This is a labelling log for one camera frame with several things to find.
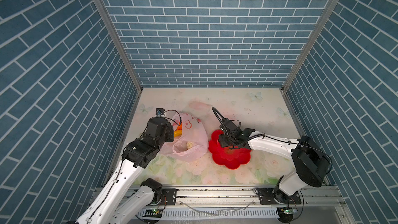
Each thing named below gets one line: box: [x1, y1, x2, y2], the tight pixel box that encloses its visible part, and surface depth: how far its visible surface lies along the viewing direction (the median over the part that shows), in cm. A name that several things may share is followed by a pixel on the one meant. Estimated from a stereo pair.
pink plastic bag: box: [159, 112, 209, 163], surface depth 85 cm
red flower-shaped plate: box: [208, 129, 252, 170], surface depth 88 cm
